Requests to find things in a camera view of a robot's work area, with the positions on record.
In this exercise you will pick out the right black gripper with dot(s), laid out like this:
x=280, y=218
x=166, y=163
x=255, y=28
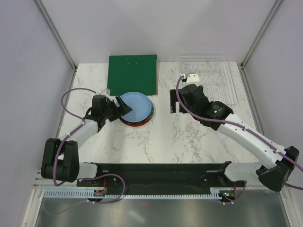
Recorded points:
x=173, y=99

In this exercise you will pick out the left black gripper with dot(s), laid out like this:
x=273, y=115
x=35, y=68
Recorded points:
x=119, y=112

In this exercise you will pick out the blue plate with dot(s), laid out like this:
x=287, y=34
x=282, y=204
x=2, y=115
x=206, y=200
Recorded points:
x=140, y=104

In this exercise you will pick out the dark red plate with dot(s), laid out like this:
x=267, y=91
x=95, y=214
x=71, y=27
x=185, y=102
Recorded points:
x=137, y=124

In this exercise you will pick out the red and teal floral plate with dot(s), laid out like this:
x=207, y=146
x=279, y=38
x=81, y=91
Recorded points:
x=152, y=111

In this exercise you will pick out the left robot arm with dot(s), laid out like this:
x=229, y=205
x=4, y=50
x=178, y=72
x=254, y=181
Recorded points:
x=61, y=156

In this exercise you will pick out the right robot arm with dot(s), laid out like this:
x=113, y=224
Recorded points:
x=275, y=162

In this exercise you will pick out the clear dish rack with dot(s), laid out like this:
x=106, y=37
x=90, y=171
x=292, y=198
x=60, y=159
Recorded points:
x=214, y=72

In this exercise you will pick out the green board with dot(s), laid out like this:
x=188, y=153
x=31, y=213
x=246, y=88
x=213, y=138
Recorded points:
x=132, y=73

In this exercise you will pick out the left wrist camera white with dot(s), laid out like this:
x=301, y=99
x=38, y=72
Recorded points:
x=105, y=92

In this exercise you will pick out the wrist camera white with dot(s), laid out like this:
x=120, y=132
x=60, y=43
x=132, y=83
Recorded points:
x=191, y=78
x=105, y=92

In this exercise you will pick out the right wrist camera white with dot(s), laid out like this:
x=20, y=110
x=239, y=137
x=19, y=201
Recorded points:
x=191, y=78

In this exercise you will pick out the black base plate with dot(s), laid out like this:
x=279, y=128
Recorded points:
x=160, y=178

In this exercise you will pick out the left aluminium frame post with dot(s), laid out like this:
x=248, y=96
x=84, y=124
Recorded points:
x=51, y=26

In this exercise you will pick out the aluminium frame post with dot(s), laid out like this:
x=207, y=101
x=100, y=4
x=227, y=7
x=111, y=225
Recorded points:
x=265, y=25
x=51, y=26

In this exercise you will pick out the white cable duct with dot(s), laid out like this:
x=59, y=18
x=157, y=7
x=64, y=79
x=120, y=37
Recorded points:
x=214, y=194

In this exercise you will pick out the right aluminium frame post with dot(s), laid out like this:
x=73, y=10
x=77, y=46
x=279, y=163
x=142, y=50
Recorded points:
x=265, y=25

